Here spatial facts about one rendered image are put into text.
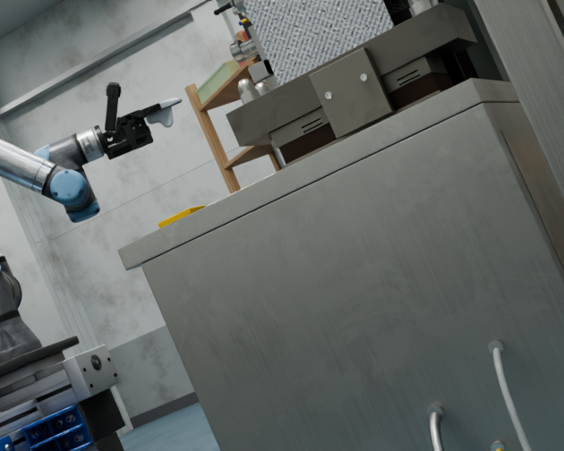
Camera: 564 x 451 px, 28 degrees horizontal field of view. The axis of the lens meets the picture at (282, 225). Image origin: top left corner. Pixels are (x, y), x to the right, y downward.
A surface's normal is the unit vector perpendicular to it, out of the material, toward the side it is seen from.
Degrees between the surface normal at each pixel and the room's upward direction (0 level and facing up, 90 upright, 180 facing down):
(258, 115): 90
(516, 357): 90
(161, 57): 90
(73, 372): 90
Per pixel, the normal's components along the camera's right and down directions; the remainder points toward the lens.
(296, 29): -0.36, 0.10
